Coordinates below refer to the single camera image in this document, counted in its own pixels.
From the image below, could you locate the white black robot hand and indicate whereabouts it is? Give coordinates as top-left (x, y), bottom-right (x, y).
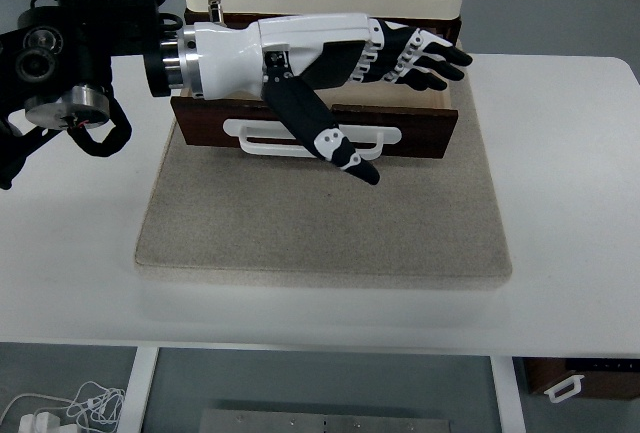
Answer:
top-left (192, 12), bottom-right (474, 188)

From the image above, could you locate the white drawer handle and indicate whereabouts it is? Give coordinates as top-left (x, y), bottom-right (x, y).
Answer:
top-left (222, 117), bottom-right (403, 161)

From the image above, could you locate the dark brown wooden drawer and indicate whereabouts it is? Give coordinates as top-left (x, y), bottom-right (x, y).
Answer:
top-left (169, 21), bottom-right (460, 162)

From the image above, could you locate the beige fabric mat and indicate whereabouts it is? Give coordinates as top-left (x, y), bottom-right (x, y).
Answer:
top-left (133, 45), bottom-right (515, 293)

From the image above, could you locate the white table leg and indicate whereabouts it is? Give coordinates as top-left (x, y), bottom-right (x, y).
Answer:
top-left (118, 346), bottom-right (160, 433)
top-left (489, 355), bottom-right (527, 433)

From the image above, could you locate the grey metal plate with screws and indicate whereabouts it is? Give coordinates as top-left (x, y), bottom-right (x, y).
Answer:
top-left (198, 407), bottom-right (454, 433)

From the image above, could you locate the white charger plug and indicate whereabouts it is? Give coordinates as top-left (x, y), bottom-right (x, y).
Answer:
top-left (18, 411), bottom-right (60, 433)

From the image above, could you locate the brown wooden box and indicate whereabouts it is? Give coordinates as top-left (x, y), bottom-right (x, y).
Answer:
top-left (522, 356), bottom-right (640, 402)

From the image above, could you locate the white tangled cable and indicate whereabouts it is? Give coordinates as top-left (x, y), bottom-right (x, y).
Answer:
top-left (0, 380), bottom-right (127, 433)

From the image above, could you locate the white box handle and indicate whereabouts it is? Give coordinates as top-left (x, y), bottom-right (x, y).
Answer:
top-left (543, 373), bottom-right (586, 404)

